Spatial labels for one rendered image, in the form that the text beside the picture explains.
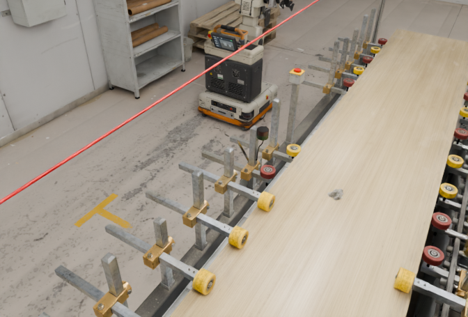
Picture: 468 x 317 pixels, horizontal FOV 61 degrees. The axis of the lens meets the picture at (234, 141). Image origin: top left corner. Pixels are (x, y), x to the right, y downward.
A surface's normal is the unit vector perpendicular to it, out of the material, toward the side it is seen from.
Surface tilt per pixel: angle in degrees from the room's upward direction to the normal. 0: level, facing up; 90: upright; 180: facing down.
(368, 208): 0
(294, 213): 0
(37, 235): 0
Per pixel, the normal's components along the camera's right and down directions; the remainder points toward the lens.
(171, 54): -0.52, 0.49
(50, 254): 0.01, -0.82
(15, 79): 0.86, 0.31
